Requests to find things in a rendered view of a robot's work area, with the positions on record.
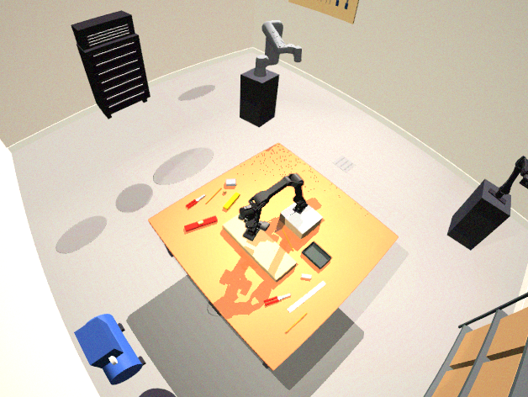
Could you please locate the red rectangular block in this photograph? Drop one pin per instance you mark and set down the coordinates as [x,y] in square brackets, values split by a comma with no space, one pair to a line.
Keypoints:
[200,223]

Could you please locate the white flat bar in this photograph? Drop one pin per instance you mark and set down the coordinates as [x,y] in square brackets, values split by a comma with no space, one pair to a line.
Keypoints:
[309,294]

